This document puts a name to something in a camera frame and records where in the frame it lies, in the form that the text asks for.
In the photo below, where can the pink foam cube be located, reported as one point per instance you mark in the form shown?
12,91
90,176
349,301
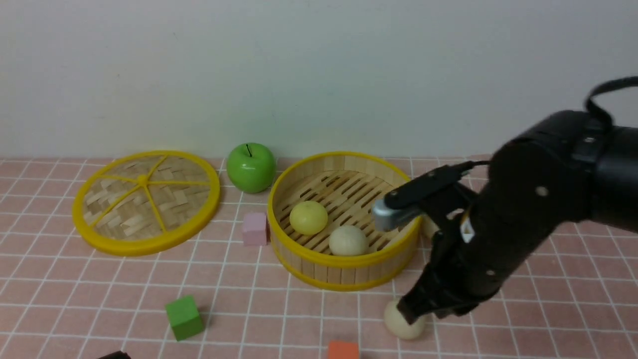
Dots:
255,229

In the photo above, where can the white bun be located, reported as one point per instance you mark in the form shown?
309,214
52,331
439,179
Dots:
348,240
397,325
428,227

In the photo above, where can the orange foam cube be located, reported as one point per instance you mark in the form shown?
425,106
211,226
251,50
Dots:
343,350

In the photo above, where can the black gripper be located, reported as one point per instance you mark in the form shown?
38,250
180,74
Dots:
465,268

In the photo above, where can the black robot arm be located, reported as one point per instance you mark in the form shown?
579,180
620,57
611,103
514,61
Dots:
566,168

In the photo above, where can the black object at edge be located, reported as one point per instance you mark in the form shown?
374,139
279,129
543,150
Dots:
116,355

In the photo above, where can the green apple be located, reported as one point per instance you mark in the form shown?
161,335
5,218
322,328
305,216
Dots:
251,167

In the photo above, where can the bamboo steamer tray yellow rim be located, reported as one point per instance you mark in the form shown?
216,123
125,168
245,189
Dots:
347,184

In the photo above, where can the yellow bun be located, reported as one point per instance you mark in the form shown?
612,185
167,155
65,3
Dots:
308,217

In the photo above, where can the woven bamboo steamer lid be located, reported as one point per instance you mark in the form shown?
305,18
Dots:
146,203

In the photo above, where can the green foam cube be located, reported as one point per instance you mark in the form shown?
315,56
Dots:
184,318

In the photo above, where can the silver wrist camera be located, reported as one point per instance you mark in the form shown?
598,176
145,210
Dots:
398,212

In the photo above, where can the pink checkered tablecloth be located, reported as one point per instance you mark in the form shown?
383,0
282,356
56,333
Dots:
576,298

